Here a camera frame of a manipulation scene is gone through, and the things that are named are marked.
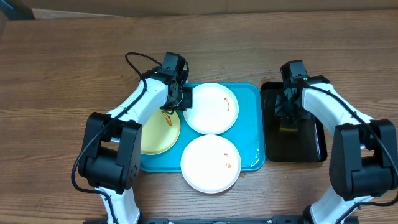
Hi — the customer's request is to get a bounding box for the yellow green scrub sponge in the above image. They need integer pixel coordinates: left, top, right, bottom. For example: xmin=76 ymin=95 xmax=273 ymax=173
xmin=279 ymin=119 xmax=298 ymax=132

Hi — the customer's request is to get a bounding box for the white plate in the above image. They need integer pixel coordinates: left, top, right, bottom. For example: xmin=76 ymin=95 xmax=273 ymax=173
xmin=180 ymin=135 xmax=241 ymax=194
xmin=183 ymin=83 xmax=239 ymax=134

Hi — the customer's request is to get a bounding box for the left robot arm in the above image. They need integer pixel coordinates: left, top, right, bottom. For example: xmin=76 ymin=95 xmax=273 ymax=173
xmin=71 ymin=66 xmax=192 ymax=223

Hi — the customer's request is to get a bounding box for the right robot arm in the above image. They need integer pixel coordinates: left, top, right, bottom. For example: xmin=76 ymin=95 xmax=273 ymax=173
xmin=275 ymin=75 xmax=397 ymax=223

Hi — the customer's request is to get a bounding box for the black rectangular water tray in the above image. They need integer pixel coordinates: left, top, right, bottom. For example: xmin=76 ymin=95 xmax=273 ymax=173
xmin=261 ymin=82 xmax=328 ymax=162

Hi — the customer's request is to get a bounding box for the teal plastic tray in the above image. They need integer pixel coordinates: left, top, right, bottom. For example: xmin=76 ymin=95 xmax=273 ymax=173
xmin=141 ymin=83 xmax=266 ymax=172

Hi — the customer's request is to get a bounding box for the light green plate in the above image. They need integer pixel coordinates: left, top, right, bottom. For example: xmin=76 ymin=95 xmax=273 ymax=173
xmin=141 ymin=110 xmax=181 ymax=156

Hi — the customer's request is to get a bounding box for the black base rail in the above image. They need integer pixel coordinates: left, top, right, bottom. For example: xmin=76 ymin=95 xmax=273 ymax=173
xmin=82 ymin=215 xmax=360 ymax=224

